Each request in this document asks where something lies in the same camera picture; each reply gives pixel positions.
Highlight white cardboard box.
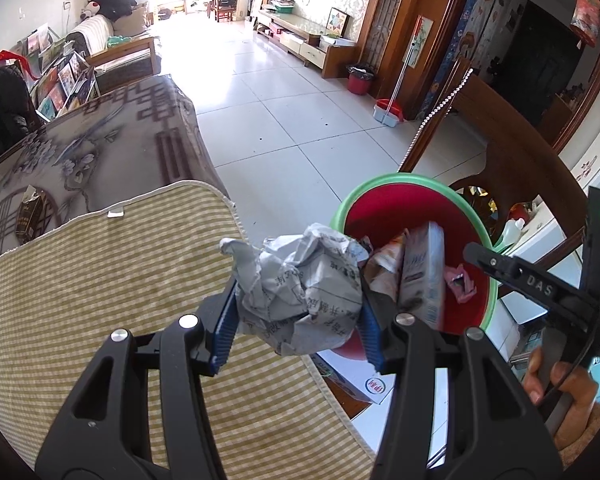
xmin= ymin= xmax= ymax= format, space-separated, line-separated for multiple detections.
xmin=315 ymin=345 xmax=398 ymax=406

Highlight red bag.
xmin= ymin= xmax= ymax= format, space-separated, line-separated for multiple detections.
xmin=0 ymin=50 xmax=33 ymax=83

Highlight blue white biscuit box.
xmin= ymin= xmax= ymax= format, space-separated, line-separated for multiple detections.
xmin=399 ymin=221 xmax=447 ymax=332

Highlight carved wooden chair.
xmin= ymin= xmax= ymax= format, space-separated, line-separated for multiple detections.
xmin=397 ymin=57 xmax=588 ymax=266

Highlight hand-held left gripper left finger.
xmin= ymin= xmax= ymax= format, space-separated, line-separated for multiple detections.
xmin=34 ymin=277 xmax=241 ymax=480

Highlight red bin with green rim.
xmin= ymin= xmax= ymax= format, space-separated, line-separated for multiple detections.
xmin=330 ymin=172 xmax=501 ymax=361

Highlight red hanging ornament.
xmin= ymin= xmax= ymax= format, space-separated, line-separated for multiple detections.
xmin=570 ymin=0 xmax=600 ymax=48

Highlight person's right forearm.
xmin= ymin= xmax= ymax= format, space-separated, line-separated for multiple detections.
xmin=555 ymin=400 xmax=600 ymax=456

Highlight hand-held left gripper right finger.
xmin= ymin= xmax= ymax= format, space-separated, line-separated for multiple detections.
xmin=357 ymin=280 xmax=566 ymax=480

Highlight long television cabinet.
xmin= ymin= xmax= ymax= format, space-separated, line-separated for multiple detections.
xmin=254 ymin=7 xmax=358 ymax=78

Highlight white plastic bottle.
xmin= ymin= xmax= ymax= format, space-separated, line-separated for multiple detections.
xmin=500 ymin=217 xmax=526 ymax=251

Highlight orange snack wrapper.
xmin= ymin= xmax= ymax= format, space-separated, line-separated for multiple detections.
xmin=365 ymin=230 xmax=411 ymax=306

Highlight black white plush toy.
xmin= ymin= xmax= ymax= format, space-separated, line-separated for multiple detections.
xmin=82 ymin=0 xmax=138 ymax=21

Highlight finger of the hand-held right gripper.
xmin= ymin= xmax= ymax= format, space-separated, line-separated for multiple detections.
xmin=462 ymin=241 xmax=600 ymax=322

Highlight brown cigarette box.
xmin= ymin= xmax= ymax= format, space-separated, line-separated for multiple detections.
xmin=15 ymin=185 xmax=43 ymax=241

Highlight wooden sofa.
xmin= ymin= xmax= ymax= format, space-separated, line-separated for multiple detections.
xmin=67 ymin=12 xmax=162 ymax=93

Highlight wooden dining chairs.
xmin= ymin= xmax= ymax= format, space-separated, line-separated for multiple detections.
xmin=207 ymin=0 xmax=241 ymax=23

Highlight grey patterned tablecloth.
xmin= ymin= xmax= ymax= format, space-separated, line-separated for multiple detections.
xmin=0 ymin=74 xmax=231 ymax=256

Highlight black jacket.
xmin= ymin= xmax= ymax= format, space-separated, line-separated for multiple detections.
xmin=0 ymin=67 xmax=33 ymax=161

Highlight red white mop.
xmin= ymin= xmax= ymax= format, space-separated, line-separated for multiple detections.
xmin=372 ymin=16 xmax=423 ymax=126

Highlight person's right hand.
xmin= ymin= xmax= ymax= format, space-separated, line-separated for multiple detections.
xmin=524 ymin=345 xmax=600 ymax=453

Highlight blue printed door curtain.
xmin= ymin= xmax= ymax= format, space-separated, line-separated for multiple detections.
xmin=430 ymin=0 xmax=518 ymax=106

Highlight small red waste bin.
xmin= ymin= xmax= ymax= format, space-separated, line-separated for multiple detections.
xmin=346 ymin=62 xmax=377 ymax=96

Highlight pink foil wrapper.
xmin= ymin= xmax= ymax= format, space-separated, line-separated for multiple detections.
xmin=442 ymin=265 xmax=477 ymax=305

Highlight picture book rack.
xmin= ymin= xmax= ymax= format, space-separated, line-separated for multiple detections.
xmin=22 ymin=22 xmax=102 ymax=122

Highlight printed paper ball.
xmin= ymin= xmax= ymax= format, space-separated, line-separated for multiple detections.
xmin=219 ymin=224 xmax=368 ymax=356

